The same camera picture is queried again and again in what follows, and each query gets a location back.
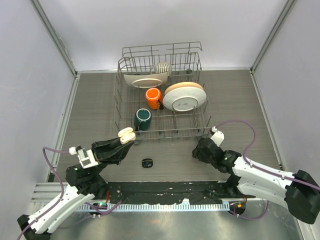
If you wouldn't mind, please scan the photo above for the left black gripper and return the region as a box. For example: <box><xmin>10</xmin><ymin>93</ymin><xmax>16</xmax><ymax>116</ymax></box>
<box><xmin>89</xmin><ymin>134</ymin><xmax>134</xmax><ymax>178</ymax></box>

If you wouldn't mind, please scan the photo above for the cream square earbud case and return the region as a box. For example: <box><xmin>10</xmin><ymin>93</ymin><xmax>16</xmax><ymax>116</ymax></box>
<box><xmin>118</xmin><ymin>127</ymin><xmax>136</xmax><ymax>145</ymax></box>

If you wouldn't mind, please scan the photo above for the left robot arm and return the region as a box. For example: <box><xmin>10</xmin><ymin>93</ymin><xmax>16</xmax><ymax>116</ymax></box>
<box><xmin>17</xmin><ymin>137</ymin><xmax>135</xmax><ymax>240</ymax></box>

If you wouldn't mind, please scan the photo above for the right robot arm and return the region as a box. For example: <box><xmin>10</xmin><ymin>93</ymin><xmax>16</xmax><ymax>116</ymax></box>
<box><xmin>192</xmin><ymin>138</ymin><xmax>320</xmax><ymax>225</ymax></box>

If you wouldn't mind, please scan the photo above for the dark green ceramic mug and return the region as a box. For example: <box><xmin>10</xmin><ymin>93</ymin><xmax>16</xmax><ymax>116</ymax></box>
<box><xmin>133</xmin><ymin>108</ymin><xmax>152</xmax><ymax>131</ymax></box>

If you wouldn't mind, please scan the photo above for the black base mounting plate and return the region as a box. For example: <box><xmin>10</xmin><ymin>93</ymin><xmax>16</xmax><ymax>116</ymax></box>
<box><xmin>98</xmin><ymin>181</ymin><xmax>245</xmax><ymax>205</ymax></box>

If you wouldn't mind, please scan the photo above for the beige ceramic plate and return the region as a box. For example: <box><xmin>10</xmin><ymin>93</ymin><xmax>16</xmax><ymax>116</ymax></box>
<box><xmin>164</xmin><ymin>81</ymin><xmax>204</xmax><ymax>95</ymax></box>

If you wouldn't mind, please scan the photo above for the orange ceramic mug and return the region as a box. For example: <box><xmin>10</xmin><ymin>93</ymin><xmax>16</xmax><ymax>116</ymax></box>
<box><xmin>145</xmin><ymin>87</ymin><xmax>164</xmax><ymax>110</ymax></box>

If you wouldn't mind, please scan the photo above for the cream oval dish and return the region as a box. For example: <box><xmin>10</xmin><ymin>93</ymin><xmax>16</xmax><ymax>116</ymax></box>
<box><xmin>123</xmin><ymin>72</ymin><xmax>168</xmax><ymax>89</ymax></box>

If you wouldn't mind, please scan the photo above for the striped grey white cup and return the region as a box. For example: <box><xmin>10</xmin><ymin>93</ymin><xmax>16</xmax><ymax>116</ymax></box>
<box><xmin>150</xmin><ymin>61</ymin><xmax>173</xmax><ymax>77</ymax></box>

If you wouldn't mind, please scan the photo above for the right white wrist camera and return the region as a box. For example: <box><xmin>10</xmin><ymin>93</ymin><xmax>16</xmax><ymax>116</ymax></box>
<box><xmin>210</xmin><ymin>126</ymin><xmax>225</xmax><ymax>147</ymax></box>

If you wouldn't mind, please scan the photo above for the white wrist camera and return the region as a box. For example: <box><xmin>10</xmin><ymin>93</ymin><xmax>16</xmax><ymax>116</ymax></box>
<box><xmin>210</xmin><ymin>126</ymin><xmax>225</xmax><ymax>147</ymax></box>
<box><xmin>68</xmin><ymin>145</ymin><xmax>99</xmax><ymax>169</ymax></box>

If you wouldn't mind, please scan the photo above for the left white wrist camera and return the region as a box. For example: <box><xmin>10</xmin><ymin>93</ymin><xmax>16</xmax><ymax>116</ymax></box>
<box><xmin>68</xmin><ymin>145</ymin><xmax>99</xmax><ymax>169</ymax></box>

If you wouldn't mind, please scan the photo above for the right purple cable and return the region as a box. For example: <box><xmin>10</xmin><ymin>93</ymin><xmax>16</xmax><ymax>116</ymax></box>
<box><xmin>214</xmin><ymin>119</ymin><xmax>320</xmax><ymax>221</ymax></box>

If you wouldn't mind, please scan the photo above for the purple cable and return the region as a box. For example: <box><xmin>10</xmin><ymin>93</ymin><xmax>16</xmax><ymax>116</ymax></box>
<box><xmin>214</xmin><ymin>119</ymin><xmax>320</xmax><ymax>221</ymax></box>
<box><xmin>17</xmin><ymin>146</ymin><xmax>123</xmax><ymax>240</ymax></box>

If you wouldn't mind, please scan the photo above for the white plate with foot ring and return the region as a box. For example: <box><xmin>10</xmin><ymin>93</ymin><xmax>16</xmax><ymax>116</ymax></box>
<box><xmin>162</xmin><ymin>86</ymin><xmax>207</xmax><ymax>112</ymax></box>

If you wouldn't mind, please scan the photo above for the white perforated cable rail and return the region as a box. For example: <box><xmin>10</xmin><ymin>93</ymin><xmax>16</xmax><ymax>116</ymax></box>
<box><xmin>72</xmin><ymin>201</ymin><xmax>231</xmax><ymax>212</ymax></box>

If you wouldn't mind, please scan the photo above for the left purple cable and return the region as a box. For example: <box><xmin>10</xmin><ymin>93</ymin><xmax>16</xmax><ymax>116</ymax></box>
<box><xmin>17</xmin><ymin>146</ymin><xmax>123</xmax><ymax>240</ymax></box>

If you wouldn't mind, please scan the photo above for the grey wire dish rack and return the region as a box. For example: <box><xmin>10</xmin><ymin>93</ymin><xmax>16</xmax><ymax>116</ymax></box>
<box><xmin>113</xmin><ymin>41</ymin><xmax>213</xmax><ymax>142</ymax></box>

